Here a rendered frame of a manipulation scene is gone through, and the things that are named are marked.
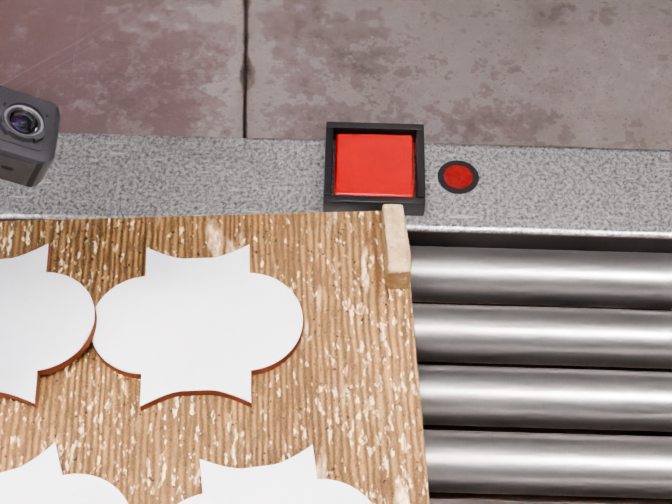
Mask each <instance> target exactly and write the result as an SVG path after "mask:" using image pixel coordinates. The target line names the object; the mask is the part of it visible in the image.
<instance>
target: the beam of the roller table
mask: <svg viewBox="0 0 672 504"><path fill-rule="evenodd" d="M424 156H425V210H424V215H423V216H405V221H406V228H407V233H408V239H409V244H410V246H438V247H473V248H507V249H542V250H577V251H612V252H646V253H672V150H649V149H614V148H580V147H545V146H510V145H475V144H440V143H424ZM454 160H459V161H464V162H467V163H469V164H471V165H472V166H473V167H474V168H475V169H476V170H477V172H478V175H479V182H478V184H477V186H476V187H475V188H474V189H473V190H472V191H470V192H468V193H464V194H454V193H451V192H448V191H446V190H445V189H444V188H443V187H442V186H441V185H440V184H439V181H438V177H437V175H438V171H439V169H440V167H441V166H442V165H444V164H445V163H447V162H449V161H454ZM324 166H325V140H301V139H267V138H232V137H197V136H162V135H127V134H93V133H58V138H57V144H56V151H55V157H54V160H53V162H52V163H51V165H50V167H49V169H48V171H47V173H46V175H45V176H44V178H43V180H42V181H41V182H40V183H39V184H38V185H36V186H34V187H27V186H24V185H20V184H17V183H13V182H10V181H7V180H3V179H0V221H21V220H58V219H95V218H132V217H169V216H206V215H243V214H280V213H317V212H323V193H324Z"/></svg>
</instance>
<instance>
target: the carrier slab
mask: <svg viewBox="0 0 672 504"><path fill-rule="evenodd" d="M46 244H49V246H50V248H51V254H50V266H49V272H52V273H58V274H63V275H66V276H68V277H71V278H73V279H74V280H76V281H78V282H79V283H80V284H81V285H82V286H83V287H84V288H85V289H86V290H87V291H88V293H89V294H90V296H91V298H92V301H93V303H94V306H95V308H96V306H97V304H98V303H99V301H100V300H101V299H102V298H103V296H104V295H105V294H106V293H107V292H108V291H110V290H111V289H112V288H114V287H115V286H117V285H118V284H120V283H122V282H125V281H127V280H130V279H133V278H137V277H143V276H145V274H146V250H147V248H149V249H151V250H154V251H156V252H159V253H162V254H165V255H168V256H171V257H175V258H182V259H189V258H214V257H219V256H223V255H226V254H229V253H231V252H234V251H236V250H238V249H241V248H243V247H245V246H247V245H249V244H250V273H257V274H262V275H266V276H269V277H272V278H274V279H276V280H278V281H280V282H281V283H283V284H284V285H285V286H287V287H288V288H289V289H290V290H291V291H292V292H293V294H294V295H295V296H296V298H297V300H298V302H299V304H300V306H301V310H302V315H303V332H302V337H301V340H300V342H299V345H298V347H297V348H296V350H295V351H294V353H293V354H292V355H291V356H290V358H289V359H287V360H286V361H285V362H284V363H283V364H281V365H280V366H278V367H277V368H275V369H273V370H271V371H268V372H265V373H262V374H258V375H251V386H252V408H251V407H249V406H247V405H245V404H242V403H240V402H237V401H235V400H232V399H229V398H226V397H222V396H217V395H195V396H178V397H174V398H171V399H168V400H165V401H163V402H160V403H158V404H156V405H153V406H151V407H149V408H147V409H145V410H143V411H142V412H141V409H140V392H141V379H135V378H130V377H126V376H123V375H121V374H118V373H116V372H114V371H113V370H111V369H110V368H109V367H107V366H106V365H105V364H104V363H103V362H102V361H101V359H100V358H99V356H98V355H97V353H96V351H95V348H94V346H93V342H92V341H91V343H90V345H89V346H88V348H87V349H86V350H85V352H84V353H83V354H82V355H81V356H80V357H79V358H78V359H77V360H76V361H74V362H73V363H72V364H70V365H69V366H67V367H65V368H63V369H61V370H59V371H57V372H54V373H51V374H47V375H42V376H40V382H39V394H38V406H37V408H35V407H33V406H31V405H28V404H26V403H23V402H20V401H17V400H14V399H10V398H6V397H0V473H2V472H5V471H9V470H12V469H16V468H19V467H21V466H23V465H25V464H27V463H28V462H30V461H31V460H33V459H34V458H36V457H37V456H39V455H40V454H41V453H43V452H44V451H45V450H46V449H48V448H49V447H50V446H51V445H52V444H53V443H56V445H57V448H58V453H59V457H60V462H61V466H62V471H63V475H67V474H87V475H92V476H96V477H99V478H101V479H103V480H105V481H107V482H109V483H110V484H112V485H113V486H114V487H116V488H117V489H118V490H119V491H120V492H121V494H122V495H123V496H124V497H125V499H126V501H127V502H128V504H179V503H180V502H182V501H184V500H186V499H188V498H190V497H193V496H196V495H200V494H203V492H202V481H201V470H200V459H202V460H205V461H207V462H210V463H214V464H217V465H221V466H225V467H230V468H238V469H243V468H251V467H259V466H267V465H274V464H278V463H281V462H283V461H286V460H288V459H290V458H292V457H293V456H295V455H297V454H299V453H300V452H302V451H304V450H305V449H307V448H308V447H310V446H311V445H313V452H314V458H315V465H316V472H317V479H329V480H335V481H339V482H342V483H345V484H347V485H350V486H352V487H353V488H355V489H357V490H358V491H360V492H361V493H362V494H363V495H364V496H366V498H367V499H368V500H369V501H370V502H371V503H372V504H430V498H429V487H428V476H427V465H426V453H425V442H424V431H423V420H422V408H421V397H420V386H419V374H418V363H417V352H416V341H415V329H414V318H413V307H412V296H411V284H409V287H408V288H406V289H389V288H387V287H386V283H385V273H384V262H383V246H382V211H355V212H317V213H280V214H243V215H206V216H169V217H132V218H95V219H58V220H21V221H0V259H9V258H14V257H18V256H21V255H24V254H27V253H29V252H31V251H34V250H36V249H38V248H40V247H42V246H44V245H46Z"/></svg>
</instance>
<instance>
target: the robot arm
mask: <svg viewBox="0 0 672 504"><path fill-rule="evenodd" d="M59 125H60V112H59V109H58V107H57V105H56V104H54V103H52V102H50V101H46V100H43V99H40V98H37V97H34V96H31V95H28V94H25V93H22V92H19V91H16V90H12V89H9V88H6V87H3V86H0V179H3V180H7V181H10V182H13V183H17V184H20V185H24V186H27V187H34V186H36V185H38V184H39V183H40V182H41V181H42V180H43V178H44V176H45V175H46V173H47V171H48V169H49V167H50V165H51V163H52V162H53V160H54V157H55V151H56V144H57V138H58V132H59Z"/></svg>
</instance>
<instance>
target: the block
mask: <svg viewBox="0 0 672 504"><path fill-rule="evenodd" d="M382 246H383V262H384V273H385V283H386V287H387V288H389V289H406V288H408V287H409V284H410V279H411V271H412V263H411V251H410V244H409V239H408V233H407V228H406V221H405V215H404V209H403V206H402V205H398V204H384V205H383V207H382Z"/></svg>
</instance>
